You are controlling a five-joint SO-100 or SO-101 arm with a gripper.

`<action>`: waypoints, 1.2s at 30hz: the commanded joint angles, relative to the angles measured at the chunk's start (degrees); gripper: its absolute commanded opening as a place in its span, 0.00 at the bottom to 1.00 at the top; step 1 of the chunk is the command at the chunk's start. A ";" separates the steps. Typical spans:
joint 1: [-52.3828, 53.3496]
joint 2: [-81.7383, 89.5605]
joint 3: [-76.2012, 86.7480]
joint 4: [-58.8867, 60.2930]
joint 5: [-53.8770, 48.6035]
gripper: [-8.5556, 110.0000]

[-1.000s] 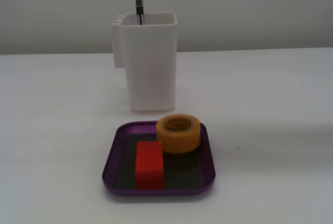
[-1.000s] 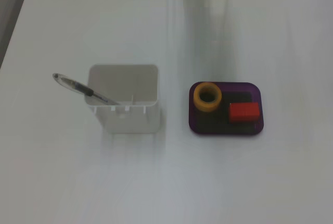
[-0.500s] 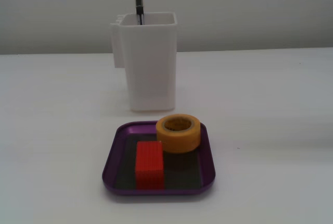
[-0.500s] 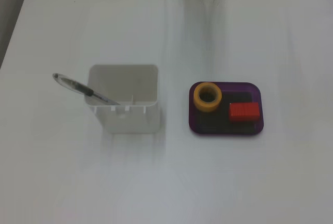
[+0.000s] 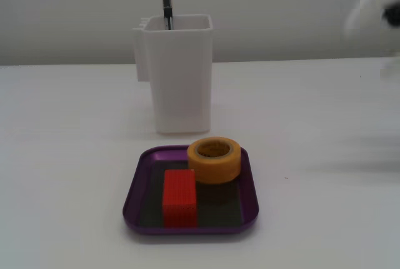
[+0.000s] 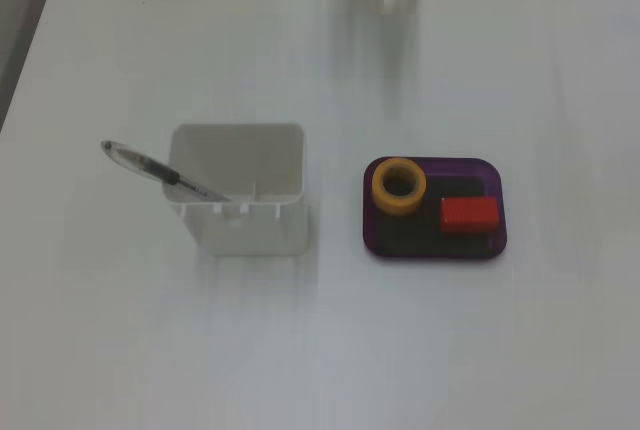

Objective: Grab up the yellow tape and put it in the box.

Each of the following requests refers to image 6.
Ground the yellow tape roll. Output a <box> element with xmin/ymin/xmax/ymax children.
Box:
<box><xmin>371</xmin><ymin>157</ymin><xmax>428</xmax><ymax>216</ymax></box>

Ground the white plastic box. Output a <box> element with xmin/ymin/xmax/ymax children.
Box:
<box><xmin>160</xmin><ymin>122</ymin><xmax>307</xmax><ymax>256</ymax></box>

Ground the red ribbed block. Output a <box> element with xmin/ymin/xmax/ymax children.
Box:
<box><xmin>439</xmin><ymin>196</ymin><xmax>502</xmax><ymax>236</ymax></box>

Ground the purple metal tray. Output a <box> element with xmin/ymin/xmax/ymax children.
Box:
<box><xmin>362</xmin><ymin>156</ymin><xmax>510</xmax><ymax>262</ymax></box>

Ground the clear black ballpoint pen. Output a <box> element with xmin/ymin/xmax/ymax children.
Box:
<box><xmin>100</xmin><ymin>139</ymin><xmax>234</xmax><ymax>203</ymax></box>

